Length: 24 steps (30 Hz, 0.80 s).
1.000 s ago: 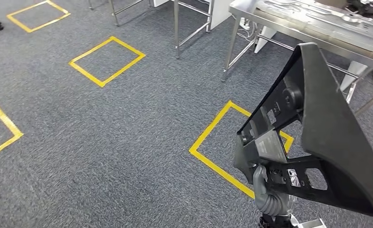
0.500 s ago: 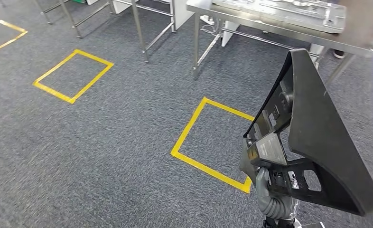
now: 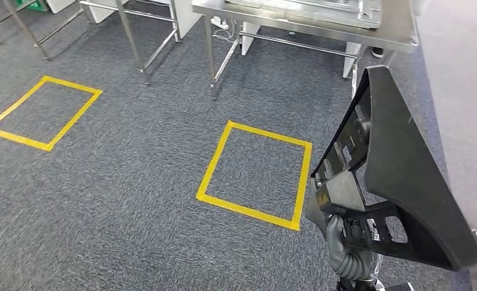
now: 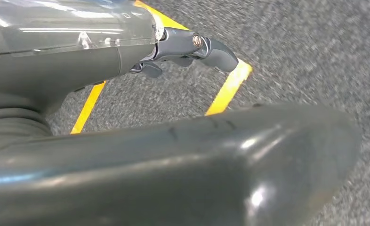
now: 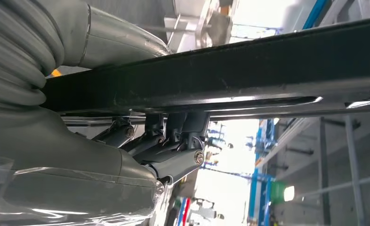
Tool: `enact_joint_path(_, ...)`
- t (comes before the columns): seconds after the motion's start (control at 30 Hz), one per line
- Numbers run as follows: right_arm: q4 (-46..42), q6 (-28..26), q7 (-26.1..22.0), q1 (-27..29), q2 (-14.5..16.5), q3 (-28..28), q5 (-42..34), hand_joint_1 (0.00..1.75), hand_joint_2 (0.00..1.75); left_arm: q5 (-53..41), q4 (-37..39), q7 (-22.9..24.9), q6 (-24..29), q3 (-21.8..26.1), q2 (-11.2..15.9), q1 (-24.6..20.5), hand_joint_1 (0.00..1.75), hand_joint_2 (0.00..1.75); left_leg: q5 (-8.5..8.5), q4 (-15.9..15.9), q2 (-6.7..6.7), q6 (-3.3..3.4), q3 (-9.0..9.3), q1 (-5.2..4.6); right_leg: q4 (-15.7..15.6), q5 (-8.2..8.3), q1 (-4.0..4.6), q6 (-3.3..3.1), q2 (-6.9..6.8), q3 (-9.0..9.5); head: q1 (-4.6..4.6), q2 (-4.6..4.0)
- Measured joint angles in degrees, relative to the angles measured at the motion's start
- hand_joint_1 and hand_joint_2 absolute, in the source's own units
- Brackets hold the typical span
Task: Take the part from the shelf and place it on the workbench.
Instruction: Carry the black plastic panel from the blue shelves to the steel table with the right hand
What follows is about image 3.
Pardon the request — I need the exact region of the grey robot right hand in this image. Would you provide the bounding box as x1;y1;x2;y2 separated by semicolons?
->
325;215;384;258

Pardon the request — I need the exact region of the black plastic bracket part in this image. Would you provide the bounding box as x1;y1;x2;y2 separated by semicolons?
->
305;65;477;272

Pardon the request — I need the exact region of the stainless steel workbench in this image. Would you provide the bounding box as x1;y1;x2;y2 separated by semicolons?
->
191;0;421;101

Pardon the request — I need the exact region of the yellow floor tape square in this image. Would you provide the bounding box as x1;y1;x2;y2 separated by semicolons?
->
195;120;313;232

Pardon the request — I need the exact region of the green crate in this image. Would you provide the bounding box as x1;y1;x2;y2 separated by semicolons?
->
14;0;50;13

